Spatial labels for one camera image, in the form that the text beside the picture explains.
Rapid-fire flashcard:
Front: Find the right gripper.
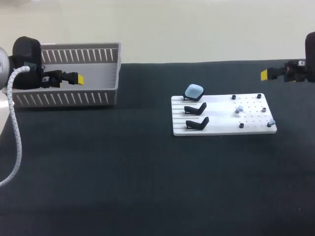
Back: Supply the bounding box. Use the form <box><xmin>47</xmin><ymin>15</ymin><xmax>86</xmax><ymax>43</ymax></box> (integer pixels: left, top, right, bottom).
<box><xmin>260</xmin><ymin>31</ymin><xmax>315</xmax><ymax>83</ymax></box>

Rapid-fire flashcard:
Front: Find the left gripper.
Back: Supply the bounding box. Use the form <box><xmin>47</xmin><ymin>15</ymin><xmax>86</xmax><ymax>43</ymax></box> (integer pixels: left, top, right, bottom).
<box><xmin>7</xmin><ymin>36</ymin><xmax>85</xmax><ymax>90</ymax></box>

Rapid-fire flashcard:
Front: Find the white plate with black stands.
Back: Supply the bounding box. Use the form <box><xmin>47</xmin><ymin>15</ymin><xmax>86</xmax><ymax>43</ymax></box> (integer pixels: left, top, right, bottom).
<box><xmin>171</xmin><ymin>92</ymin><xmax>277</xmax><ymax>137</ymax></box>

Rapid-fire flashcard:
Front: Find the pale blue earbud case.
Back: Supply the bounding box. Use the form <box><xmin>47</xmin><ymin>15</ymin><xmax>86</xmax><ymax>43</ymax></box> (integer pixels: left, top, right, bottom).
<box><xmin>184</xmin><ymin>84</ymin><xmax>205</xmax><ymax>100</ymax></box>

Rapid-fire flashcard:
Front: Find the grey slotted basket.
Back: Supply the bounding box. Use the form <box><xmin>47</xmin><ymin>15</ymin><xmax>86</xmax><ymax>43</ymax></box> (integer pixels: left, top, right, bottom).
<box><xmin>10</xmin><ymin>42</ymin><xmax>122</xmax><ymax>109</ymax></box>

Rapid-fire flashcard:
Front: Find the white cable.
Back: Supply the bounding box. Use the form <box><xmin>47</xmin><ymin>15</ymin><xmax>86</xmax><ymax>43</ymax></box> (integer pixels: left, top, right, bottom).
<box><xmin>0</xmin><ymin>64</ymin><xmax>32</xmax><ymax>187</ymax></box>

